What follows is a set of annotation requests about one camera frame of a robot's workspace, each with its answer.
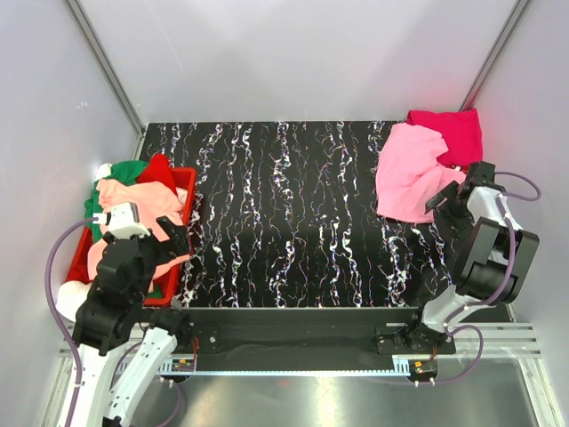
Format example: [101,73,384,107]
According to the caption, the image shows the pink t shirt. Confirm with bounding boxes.
[375,123,466,223]

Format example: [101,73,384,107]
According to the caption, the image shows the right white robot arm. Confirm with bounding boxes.
[403,161,540,353]

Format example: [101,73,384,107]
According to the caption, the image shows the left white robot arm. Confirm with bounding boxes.
[59,216,192,426]

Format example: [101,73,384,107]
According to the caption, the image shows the folded red white t shirt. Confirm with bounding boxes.
[447,165,469,175]

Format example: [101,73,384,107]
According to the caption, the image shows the red plastic bin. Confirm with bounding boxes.
[66,167,196,307]

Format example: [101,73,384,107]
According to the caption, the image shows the salmon t shirt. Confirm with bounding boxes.
[87,179,189,282]

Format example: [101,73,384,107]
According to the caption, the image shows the folded magenta t shirt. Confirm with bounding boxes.
[406,109,483,170]

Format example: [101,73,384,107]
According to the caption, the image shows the red t shirt in bin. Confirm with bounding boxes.
[136,154,177,193]

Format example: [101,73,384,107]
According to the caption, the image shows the green t shirt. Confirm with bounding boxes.
[84,160,148,218]

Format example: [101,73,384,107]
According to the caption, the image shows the black marble pattern mat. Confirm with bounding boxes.
[140,121,458,309]

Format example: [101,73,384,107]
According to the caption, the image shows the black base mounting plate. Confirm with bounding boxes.
[190,320,455,355]

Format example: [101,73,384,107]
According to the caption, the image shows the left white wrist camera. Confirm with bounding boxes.
[93,202,150,239]

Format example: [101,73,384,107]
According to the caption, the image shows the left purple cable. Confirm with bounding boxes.
[45,215,188,427]

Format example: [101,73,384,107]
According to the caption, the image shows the white cable duct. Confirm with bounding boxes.
[156,359,411,377]

